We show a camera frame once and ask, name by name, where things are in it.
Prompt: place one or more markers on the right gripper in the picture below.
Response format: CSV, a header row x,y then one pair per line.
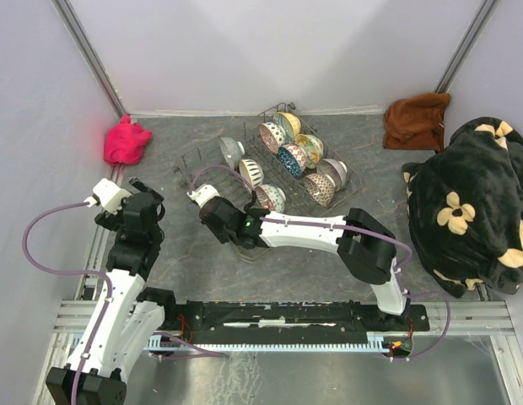
x,y
220,238

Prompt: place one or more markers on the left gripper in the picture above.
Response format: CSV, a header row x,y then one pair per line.
x,y
111,222

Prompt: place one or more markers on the red patterned green bowl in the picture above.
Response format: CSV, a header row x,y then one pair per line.
x,y
271,197

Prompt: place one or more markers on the wire dish rack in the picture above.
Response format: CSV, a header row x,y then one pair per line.
x,y
209,164

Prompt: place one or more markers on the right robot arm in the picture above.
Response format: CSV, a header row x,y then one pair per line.
x,y
366,248

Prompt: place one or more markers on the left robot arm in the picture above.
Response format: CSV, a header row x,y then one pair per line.
x,y
127,313

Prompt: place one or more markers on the black striped white bowl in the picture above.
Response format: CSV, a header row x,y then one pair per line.
x,y
251,171

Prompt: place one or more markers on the pink cloth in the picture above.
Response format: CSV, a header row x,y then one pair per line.
x,y
125,142

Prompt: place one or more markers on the grey blue bowl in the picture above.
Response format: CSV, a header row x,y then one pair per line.
x,y
232,151

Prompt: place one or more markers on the blue red patterned bowl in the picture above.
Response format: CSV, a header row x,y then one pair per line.
x,y
293,158

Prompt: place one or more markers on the red scale patterned bowl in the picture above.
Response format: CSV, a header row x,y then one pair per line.
x,y
321,188

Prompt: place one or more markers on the red dotted white bowl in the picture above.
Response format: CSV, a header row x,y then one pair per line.
x,y
272,135

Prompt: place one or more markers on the yellow green floral bowl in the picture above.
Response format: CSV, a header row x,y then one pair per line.
x,y
313,147

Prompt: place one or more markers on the yellow teal bowl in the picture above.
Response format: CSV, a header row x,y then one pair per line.
x,y
290,123

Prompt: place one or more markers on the grey purple bowl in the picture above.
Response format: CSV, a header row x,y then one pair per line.
x,y
336,170

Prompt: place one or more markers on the brown cloth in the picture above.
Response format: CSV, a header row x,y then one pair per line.
x,y
416,123

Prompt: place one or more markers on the black floral blanket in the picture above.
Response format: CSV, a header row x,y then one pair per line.
x,y
465,209

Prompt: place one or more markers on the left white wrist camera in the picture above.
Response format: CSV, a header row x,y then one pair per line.
x,y
108,195

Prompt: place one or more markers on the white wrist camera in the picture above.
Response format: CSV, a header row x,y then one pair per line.
x,y
108,195
203,194

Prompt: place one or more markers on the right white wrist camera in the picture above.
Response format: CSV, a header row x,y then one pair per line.
x,y
203,194

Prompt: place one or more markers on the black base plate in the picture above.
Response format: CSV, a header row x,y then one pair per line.
x,y
288,322

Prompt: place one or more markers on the blue cable duct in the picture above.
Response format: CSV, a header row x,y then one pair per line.
x,y
375,344

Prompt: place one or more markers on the aluminium frame rail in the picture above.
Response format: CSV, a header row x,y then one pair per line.
x,y
484,318

